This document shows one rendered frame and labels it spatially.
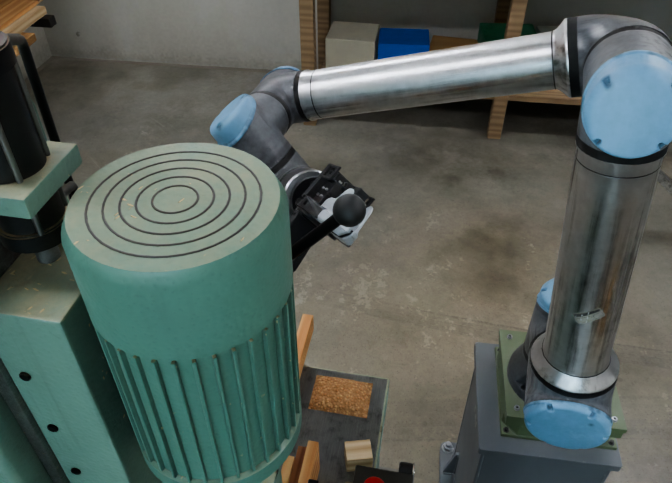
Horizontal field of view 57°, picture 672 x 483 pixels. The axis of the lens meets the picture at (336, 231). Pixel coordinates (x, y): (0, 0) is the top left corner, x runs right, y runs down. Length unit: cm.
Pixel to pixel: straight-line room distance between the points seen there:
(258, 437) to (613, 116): 56
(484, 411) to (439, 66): 85
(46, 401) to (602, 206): 72
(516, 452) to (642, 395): 100
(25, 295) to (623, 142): 68
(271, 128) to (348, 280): 159
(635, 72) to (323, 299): 184
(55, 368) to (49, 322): 6
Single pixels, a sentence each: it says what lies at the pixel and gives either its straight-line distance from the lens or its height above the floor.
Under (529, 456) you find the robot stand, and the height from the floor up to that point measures 55.
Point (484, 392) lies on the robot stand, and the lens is 156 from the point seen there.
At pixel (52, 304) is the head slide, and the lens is 57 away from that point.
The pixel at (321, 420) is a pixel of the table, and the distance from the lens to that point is 107.
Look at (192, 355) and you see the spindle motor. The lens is 49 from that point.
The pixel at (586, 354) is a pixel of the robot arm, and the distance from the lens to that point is 112.
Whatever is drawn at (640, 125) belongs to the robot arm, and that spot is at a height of 141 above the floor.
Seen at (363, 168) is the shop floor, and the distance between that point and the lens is 317.
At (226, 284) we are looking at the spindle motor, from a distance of 45.
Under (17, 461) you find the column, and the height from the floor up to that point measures 122.
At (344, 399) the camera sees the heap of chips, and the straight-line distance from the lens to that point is 107.
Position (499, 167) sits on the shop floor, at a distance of 329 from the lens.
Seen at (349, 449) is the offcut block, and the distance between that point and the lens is 100.
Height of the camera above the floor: 180
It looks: 40 degrees down
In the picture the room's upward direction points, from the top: straight up
